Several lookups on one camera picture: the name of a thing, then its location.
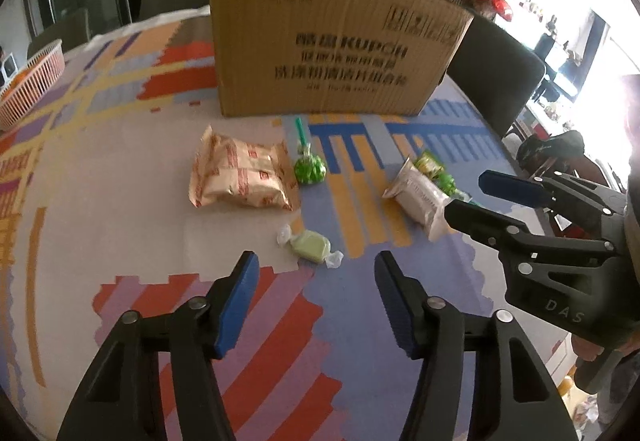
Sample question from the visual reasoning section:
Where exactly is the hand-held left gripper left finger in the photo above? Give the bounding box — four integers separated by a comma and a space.
56, 250, 261, 441

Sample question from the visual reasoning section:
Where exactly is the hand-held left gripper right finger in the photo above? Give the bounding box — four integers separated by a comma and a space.
374, 251, 586, 441

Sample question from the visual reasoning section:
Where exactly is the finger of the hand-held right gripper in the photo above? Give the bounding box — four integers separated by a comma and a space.
444, 200, 617, 258
478, 170, 628, 236

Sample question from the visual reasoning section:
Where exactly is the white snack packet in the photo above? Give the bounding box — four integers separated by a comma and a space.
382, 158, 453, 242

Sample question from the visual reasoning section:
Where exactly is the pale green candy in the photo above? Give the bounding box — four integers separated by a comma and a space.
277, 223, 345, 268

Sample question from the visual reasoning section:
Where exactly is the brown cardboard box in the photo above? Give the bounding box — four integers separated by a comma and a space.
210, 0, 475, 118

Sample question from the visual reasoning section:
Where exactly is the green snack packet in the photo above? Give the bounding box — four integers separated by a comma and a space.
414, 150, 472, 202

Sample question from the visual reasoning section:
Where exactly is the black dining chair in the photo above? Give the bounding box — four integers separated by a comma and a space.
445, 13, 547, 140

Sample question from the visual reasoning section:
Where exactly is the golden snack bag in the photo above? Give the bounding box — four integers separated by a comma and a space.
189, 125, 301, 212

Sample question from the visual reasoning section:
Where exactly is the green wrapped lollipop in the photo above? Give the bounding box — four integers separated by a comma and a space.
292, 117, 329, 186

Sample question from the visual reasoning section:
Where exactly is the pink plastic basket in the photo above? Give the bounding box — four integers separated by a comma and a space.
0, 39, 66, 132

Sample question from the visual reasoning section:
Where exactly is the pile of oranges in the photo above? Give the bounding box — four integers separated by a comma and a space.
7, 68, 36, 89

